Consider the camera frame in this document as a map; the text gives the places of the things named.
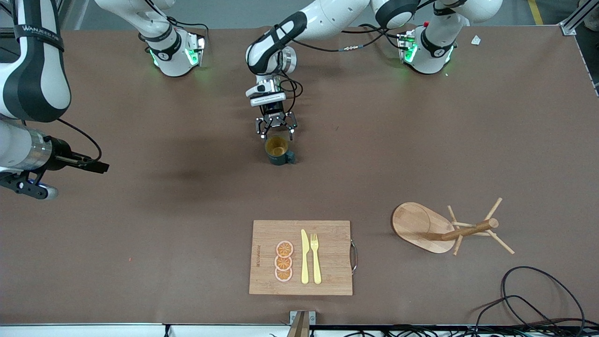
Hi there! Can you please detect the teal ribbed cup with handle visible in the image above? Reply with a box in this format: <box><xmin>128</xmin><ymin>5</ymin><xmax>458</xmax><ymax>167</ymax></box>
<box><xmin>264</xmin><ymin>136</ymin><xmax>297</xmax><ymax>166</ymax></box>

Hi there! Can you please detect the yellow plastic knife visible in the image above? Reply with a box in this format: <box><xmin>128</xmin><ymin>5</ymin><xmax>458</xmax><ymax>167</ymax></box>
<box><xmin>301</xmin><ymin>229</ymin><xmax>310</xmax><ymax>285</ymax></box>

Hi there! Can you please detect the wooden cutting board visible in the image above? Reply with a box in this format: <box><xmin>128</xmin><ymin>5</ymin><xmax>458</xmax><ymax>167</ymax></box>
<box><xmin>248</xmin><ymin>220</ymin><xmax>358</xmax><ymax>296</ymax></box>

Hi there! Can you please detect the yellow plastic fork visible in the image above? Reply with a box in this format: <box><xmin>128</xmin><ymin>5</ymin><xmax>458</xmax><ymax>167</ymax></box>
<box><xmin>310</xmin><ymin>233</ymin><xmax>322</xmax><ymax>285</ymax></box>

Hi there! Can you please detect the wooden mug tree stand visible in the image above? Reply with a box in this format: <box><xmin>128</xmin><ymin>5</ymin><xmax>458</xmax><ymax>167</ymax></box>
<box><xmin>392</xmin><ymin>197</ymin><xmax>515</xmax><ymax>256</ymax></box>

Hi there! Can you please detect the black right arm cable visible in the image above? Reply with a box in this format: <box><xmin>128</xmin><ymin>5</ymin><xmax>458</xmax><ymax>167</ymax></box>
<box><xmin>58</xmin><ymin>119</ymin><xmax>102</xmax><ymax>162</ymax></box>

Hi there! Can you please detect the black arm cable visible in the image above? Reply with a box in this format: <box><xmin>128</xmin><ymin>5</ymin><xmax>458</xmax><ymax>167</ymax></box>
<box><xmin>58</xmin><ymin>119</ymin><xmax>102</xmax><ymax>162</ymax></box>
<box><xmin>276</xmin><ymin>19</ymin><xmax>422</xmax><ymax>110</ymax></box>

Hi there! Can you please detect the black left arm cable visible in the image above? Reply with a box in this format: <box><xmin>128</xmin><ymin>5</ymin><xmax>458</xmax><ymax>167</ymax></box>
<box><xmin>276</xmin><ymin>19</ymin><xmax>422</xmax><ymax>110</ymax></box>

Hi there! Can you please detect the metal table edge bracket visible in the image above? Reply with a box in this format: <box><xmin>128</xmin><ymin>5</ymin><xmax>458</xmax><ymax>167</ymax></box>
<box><xmin>289</xmin><ymin>310</ymin><xmax>316</xmax><ymax>337</ymax></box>

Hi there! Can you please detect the black cable large loop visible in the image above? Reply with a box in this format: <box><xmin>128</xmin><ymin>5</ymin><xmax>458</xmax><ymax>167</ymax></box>
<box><xmin>502</xmin><ymin>266</ymin><xmax>585</xmax><ymax>328</ymax></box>

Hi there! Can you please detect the black cable small loop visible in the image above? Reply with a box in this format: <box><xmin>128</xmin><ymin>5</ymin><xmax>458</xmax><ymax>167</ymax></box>
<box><xmin>473</xmin><ymin>295</ymin><xmax>562</xmax><ymax>328</ymax></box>

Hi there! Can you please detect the aluminium frame profile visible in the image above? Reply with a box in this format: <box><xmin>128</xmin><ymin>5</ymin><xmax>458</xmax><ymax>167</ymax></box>
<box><xmin>559</xmin><ymin>0</ymin><xmax>599</xmax><ymax>36</ymax></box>

